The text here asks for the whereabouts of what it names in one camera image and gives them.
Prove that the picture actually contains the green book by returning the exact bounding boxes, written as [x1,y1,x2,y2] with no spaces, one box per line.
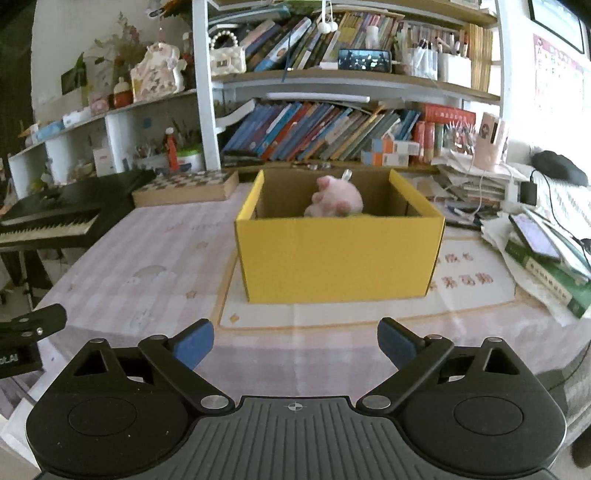
[504,233,591,319]

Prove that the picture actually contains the orange and white small box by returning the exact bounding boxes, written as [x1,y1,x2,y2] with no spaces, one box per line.
[361,151,411,167]
[372,137,421,155]

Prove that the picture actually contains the pink wall poster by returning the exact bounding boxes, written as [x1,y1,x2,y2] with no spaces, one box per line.
[533,33,585,112]

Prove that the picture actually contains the pen holder with pens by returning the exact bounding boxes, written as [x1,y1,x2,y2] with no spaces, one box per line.
[131,143,169,174]

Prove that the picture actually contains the red and white figurine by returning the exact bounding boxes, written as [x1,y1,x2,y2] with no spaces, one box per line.
[112,76,134,109]

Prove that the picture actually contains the white box red label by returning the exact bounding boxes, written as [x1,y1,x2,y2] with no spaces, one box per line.
[92,147,116,176]

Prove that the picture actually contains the white quilted handbag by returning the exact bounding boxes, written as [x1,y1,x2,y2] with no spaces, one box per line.
[209,30,247,77]

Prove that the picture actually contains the red bottle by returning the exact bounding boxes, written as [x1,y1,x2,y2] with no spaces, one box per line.
[165,128,178,172]

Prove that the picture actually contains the pink card box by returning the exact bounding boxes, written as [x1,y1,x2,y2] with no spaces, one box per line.
[475,112,508,169]

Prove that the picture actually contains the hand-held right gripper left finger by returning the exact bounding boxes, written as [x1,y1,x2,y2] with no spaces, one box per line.
[67,318,233,414]

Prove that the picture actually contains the stack of papers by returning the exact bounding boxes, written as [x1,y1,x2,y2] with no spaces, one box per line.
[436,154,522,217]

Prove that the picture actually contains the pink checked tablecloth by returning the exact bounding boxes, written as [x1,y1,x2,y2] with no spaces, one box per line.
[9,182,591,416]

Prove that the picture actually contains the black keyboard stand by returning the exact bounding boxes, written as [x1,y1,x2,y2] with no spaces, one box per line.
[0,249,65,308]

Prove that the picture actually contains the black rounded pouch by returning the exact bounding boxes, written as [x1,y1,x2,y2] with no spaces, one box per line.
[531,150,589,186]

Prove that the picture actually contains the pale printed desk mat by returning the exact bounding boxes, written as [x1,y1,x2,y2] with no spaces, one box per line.
[217,226,527,330]

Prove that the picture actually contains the black electronic keyboard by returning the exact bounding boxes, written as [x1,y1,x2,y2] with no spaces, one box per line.
[0,170,158,252]

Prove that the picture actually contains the black wall picture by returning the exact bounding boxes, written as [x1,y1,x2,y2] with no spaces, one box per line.
[61,58,88,95]

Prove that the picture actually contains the white tub green lid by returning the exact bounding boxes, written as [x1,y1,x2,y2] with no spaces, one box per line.
[178,148,205,174]

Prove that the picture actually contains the dried flowers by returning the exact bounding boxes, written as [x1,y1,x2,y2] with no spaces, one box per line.
[95,11,148,70]

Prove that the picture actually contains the white pen container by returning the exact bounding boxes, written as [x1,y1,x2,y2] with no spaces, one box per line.
[438,52,472,89]
[413,48,438,80]

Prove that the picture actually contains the pink plush pig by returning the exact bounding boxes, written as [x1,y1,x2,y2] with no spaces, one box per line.
[302,174,365,217]

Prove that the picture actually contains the row of leaning colourful books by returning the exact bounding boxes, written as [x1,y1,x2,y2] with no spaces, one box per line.
[222,99,476,164]

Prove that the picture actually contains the row of paperback books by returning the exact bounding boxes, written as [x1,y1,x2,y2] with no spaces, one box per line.
[240,11,490,90]

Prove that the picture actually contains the framed picture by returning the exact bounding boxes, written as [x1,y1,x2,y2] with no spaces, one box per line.
[529,0,585,51]

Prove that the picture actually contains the wooden chessboard box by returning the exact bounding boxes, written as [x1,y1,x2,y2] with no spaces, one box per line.
[131,170,240,208]

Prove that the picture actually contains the white bookshelf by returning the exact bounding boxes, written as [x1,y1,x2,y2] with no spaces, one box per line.
[9,0,509,185]

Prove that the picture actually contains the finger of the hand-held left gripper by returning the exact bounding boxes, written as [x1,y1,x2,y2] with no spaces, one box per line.
[0,304,68,346]

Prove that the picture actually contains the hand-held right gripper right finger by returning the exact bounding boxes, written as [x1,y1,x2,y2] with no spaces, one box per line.
[355,318,539,414]

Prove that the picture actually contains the black tablet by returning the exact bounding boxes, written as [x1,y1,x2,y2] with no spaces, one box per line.
[508,212,561,260]

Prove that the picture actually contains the yellow cardboard box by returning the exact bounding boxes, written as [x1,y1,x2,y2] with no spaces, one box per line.
[235,168,446,304]

